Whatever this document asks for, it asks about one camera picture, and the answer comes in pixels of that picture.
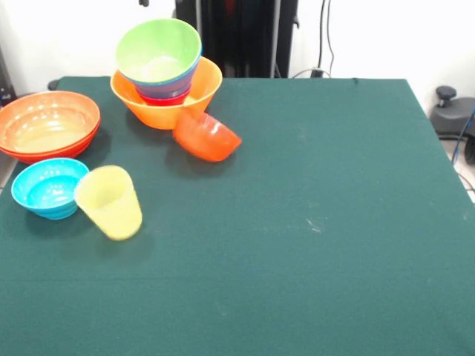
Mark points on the green plastic bowl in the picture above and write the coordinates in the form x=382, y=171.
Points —
x=156, y=44

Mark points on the large blue plastic bowl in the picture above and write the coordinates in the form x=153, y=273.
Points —
x=167, y=86

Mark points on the small blue plastic bowl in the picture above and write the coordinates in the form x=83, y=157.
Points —
x=165, y=93

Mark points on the small magenta plastic bowl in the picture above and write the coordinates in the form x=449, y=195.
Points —
x=165, y=102

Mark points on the large orange plastic bowl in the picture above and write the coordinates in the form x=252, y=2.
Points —
x=156, y=116

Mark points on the large red plastic bowl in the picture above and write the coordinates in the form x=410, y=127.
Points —
x=48, y=122
x=37, y=158

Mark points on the small orange-red plastic bowl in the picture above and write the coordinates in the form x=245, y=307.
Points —
x=208, y=144

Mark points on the yellow plastic cup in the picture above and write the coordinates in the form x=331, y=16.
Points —
x=111, y=207

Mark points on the small cyan plastic bowl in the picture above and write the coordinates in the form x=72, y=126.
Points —
x=44, y=193

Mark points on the dark green tablecloth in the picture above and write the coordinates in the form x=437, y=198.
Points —
x=237, y=278

